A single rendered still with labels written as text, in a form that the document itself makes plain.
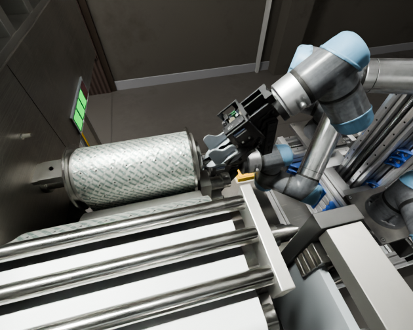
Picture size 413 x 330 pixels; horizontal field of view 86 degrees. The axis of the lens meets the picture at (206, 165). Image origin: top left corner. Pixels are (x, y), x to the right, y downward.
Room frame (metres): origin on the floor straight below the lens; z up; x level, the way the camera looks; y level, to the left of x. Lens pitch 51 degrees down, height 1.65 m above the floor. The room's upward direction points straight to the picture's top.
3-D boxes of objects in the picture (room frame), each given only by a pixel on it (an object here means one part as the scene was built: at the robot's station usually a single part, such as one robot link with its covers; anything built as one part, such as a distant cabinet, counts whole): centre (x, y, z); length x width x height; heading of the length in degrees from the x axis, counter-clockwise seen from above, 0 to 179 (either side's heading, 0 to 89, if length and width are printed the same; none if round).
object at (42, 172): (0.28, 0.33, 1.28); 0.06 x 0.05 x 0.02; 103
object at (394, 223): (0.42, -0.74, 0.87); 0.15 x 0.15 x 0.10
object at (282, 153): (0.47, -0.22, 1.11); 0.11 x 0.08 x 0.09; 103
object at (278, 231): (0.12, -0.10, 1.33); 0.06 x 0.03 x 0.03; 103
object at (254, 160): (0.45, -0.14, 1.11); 0.08 x 0.05 x 0.08; 13
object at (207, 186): (0.32, -0.01, 1.05); 0.06 x 0.05 x 0.31; 103
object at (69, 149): (0.29, 0.28, 1.25); 0.15 x 0.01 x 0.15; 13
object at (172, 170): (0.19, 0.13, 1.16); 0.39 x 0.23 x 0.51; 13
